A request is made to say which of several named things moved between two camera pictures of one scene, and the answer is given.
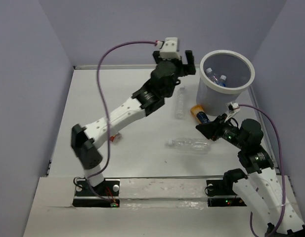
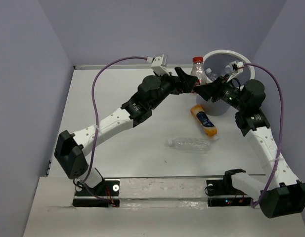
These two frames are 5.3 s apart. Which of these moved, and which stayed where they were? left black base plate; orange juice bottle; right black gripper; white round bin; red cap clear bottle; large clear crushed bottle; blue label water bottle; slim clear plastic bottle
Moved: blue label water bottle; right black gripper; red cap clear bottle
Stayed: left black base plate; large clear crushed bottle; slim clear plastic bottle; white round bin; orange juice bottle
